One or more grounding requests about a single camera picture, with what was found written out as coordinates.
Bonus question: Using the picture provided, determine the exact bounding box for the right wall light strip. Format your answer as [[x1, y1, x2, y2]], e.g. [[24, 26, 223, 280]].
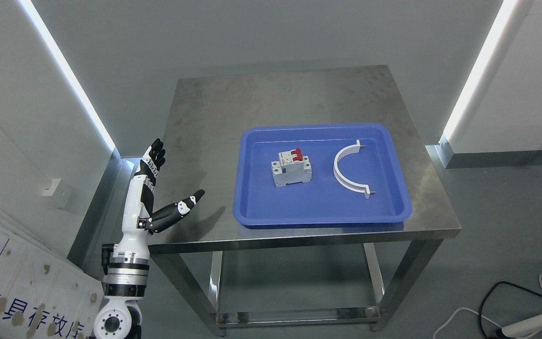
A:
[[441, 0, 518, 143]]

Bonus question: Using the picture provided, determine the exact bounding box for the white circuit breaker red switch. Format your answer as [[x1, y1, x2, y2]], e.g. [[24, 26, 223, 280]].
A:
[[271, 147, 312, 187]]

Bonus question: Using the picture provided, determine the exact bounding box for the stainless steel table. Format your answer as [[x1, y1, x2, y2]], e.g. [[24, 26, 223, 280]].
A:
[[151, 65, 461, 339]]

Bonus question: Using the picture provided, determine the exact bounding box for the white curved plastic clamp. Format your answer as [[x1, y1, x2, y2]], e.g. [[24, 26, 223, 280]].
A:
[[333, 139, 377, 200]]

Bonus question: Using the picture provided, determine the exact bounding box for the wall light strip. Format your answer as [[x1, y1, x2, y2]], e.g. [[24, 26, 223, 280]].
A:
[[441, 0, 518, 143], [17, 0, 116, 152]]

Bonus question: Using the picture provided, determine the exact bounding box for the white sign board blue text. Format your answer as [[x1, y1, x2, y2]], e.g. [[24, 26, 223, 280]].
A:
[[0, 211, 103, 339]]

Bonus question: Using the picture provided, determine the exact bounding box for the blue plastic tray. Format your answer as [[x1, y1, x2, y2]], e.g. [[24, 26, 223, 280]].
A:
[[233, 123, 413, 230]]

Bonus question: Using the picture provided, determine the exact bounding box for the left wall light strip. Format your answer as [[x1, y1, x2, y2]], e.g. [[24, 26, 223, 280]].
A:
[[17, 0, 116, 152]]

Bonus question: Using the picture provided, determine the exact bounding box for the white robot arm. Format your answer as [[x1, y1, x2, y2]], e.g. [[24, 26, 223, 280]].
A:
[[92, 244, 150, 339]]

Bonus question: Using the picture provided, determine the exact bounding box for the white floor cable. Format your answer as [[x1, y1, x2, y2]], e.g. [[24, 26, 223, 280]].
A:
[[430, 273, 542, 339]]

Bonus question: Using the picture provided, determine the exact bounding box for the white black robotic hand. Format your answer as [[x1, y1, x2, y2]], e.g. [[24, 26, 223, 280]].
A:
[[122, 138, 205, 242]]

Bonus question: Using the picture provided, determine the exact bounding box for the white tube on floor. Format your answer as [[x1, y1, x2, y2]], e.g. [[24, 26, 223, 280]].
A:
[[499, 314, 542, 338]]

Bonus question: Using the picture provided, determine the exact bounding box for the black floor cable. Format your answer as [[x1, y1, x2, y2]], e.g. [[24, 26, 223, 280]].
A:
[[478, 281, 542, 339]]

